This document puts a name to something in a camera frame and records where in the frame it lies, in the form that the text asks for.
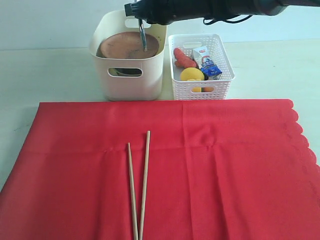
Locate cream plastic storage bin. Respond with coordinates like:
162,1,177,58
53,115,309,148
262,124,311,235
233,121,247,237
89,10,167,101

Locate white perforated plastic basket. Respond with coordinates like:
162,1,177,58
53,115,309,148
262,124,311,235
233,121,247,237
168,33,235,100

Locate yellow cheese wedge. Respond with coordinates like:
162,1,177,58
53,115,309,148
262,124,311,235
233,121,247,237
187,78,202,82

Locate stainless steel cup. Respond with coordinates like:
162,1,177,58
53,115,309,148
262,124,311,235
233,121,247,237
115,68,142,77

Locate wooden chopstick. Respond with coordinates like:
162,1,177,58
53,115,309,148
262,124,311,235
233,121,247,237
127,142,139,240
139,130,151,240

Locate silver metal knife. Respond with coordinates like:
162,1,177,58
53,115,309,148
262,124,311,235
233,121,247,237
138,19,148,52

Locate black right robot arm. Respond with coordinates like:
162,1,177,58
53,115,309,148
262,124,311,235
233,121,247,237
124,0,320,26

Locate brown wooden plate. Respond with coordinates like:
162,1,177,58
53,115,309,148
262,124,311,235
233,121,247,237
96,31,160,60

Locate red table cloth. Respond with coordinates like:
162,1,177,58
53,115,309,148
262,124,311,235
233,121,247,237
0,99,320,240

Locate red sausage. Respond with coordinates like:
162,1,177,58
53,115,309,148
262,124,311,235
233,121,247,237
173,48,197,69

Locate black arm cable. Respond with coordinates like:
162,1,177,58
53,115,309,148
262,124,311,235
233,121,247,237
202,13,253,26

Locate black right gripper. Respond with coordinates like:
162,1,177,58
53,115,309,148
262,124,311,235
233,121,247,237
124,0,208,25

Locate white ceramic bowl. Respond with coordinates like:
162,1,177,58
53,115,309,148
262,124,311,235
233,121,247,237
108,68,126,77

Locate yellow lemon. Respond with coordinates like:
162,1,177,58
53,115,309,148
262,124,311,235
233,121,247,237
180,67,205,81

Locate brown egg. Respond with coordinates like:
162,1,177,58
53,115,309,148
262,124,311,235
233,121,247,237
202,87,215,93

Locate blue white milk carton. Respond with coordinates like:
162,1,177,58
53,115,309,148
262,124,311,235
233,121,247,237
192,46,222,80

